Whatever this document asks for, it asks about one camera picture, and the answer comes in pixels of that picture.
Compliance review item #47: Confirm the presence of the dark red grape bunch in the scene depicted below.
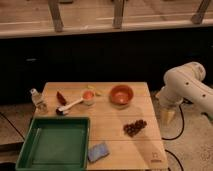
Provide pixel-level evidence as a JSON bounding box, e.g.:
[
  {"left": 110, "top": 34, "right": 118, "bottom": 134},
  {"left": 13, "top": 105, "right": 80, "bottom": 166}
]
[{"left": 123, "top": 120, "right": 147, "bottom": 137}]

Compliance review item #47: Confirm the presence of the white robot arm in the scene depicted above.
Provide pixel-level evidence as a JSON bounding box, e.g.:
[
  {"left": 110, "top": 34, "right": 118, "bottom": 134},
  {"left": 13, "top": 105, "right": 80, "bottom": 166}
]
[{"left": 156, "top": 62, "right": 213, "bottom": 124}]

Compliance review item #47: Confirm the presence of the red bowl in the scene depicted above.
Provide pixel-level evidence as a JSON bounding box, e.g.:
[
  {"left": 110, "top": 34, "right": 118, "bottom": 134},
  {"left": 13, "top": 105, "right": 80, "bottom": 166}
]
[{"left": 109, "top": 85, "right": 134, "bottom": 105}]

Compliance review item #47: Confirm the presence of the wooden cutting board table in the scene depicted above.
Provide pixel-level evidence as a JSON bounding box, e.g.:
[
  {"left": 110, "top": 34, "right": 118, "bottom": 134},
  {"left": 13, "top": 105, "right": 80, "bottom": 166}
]
[{"left": 43, "top": 82, "right": 168, "bottom": 171}]

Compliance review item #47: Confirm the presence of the yellow small object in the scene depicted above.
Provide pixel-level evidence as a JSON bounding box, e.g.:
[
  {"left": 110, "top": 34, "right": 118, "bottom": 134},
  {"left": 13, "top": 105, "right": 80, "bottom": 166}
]
[{"left": 87, "top": 85, "right": 102, "bottom": 97}]

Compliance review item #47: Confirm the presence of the blue sponge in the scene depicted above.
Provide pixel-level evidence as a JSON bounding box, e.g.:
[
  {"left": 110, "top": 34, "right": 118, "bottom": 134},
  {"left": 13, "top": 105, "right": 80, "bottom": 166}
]
[{"left": 88, "top": 142, "right": 110, "bottom": 162}]

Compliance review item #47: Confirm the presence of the clear cup with orange liquid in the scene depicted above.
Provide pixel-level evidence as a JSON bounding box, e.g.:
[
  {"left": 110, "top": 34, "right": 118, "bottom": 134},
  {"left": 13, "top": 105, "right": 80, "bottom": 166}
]
[{"left": 82, "top": 90, "right": 95, "bottom": 106}]

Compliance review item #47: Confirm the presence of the dark red chili pepper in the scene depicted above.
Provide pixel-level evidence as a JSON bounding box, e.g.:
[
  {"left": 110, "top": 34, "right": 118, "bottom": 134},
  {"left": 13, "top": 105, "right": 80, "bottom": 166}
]
[{"left": 56, "top": 91, "right": 67, "bottom": 105}]

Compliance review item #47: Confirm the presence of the green plastic tray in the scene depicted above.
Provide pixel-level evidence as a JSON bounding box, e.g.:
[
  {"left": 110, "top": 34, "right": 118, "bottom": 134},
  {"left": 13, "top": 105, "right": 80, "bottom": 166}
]
[{"left": 15, "top": 117, "right": 90, "bottom": 171}]

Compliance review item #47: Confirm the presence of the clear plastic bottle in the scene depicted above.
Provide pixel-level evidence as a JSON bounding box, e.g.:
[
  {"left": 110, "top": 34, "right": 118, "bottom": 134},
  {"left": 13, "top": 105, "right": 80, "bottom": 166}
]
[{"left": 30, "top": 88, "right": 47, "bottom": 114}]

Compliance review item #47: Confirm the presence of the black cable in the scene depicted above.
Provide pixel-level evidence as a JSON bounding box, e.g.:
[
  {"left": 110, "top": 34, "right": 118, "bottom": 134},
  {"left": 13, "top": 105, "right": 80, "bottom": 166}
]
[{"left": 161, "top": 103, "right": 186, "bottom": 171}]

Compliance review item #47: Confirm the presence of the wooden shelf rail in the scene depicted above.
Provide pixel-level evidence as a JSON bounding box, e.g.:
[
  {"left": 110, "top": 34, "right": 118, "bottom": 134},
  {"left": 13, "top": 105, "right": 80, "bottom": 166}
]
[{"left": 0, "top": 0, "right": 213, "bottom": 39}]

